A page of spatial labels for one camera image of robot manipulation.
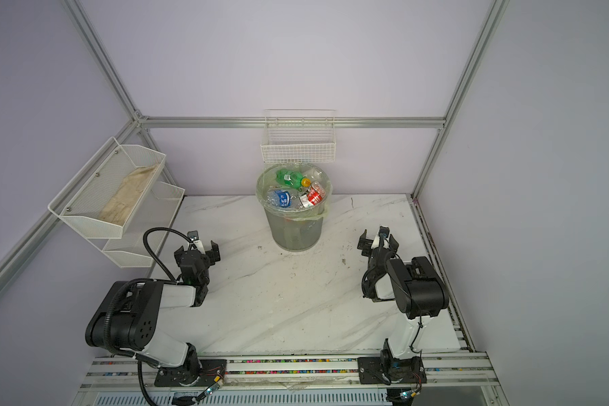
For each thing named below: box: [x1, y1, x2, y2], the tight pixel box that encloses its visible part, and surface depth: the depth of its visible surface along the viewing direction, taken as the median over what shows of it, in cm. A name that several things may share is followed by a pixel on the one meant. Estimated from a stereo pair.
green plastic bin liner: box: [255, 162, 333, 221], surface depth 86 cm
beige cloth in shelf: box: [98, 163, 159, 226], surface depth 80 cm
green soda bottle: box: [275, 169, 313, 190], surface depth 90 cm
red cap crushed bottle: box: [307, 181, 326, 206], surface depth 82 cm
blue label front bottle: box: [266, 189, 292, 209], surface depth 84 cm
